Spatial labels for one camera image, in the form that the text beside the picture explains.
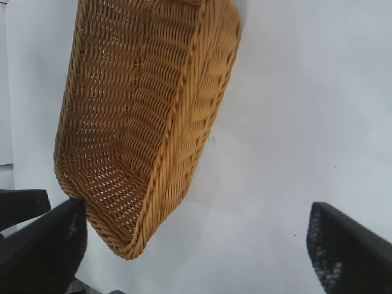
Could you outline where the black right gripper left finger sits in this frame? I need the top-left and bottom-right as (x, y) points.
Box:
(0, 198), (89, 294)

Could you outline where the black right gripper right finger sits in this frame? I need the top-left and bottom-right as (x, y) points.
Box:
(306, 201), (392, 294)

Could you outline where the woven wicker rectangular basket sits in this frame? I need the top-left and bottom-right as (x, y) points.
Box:
(53, 0), (243, 261)

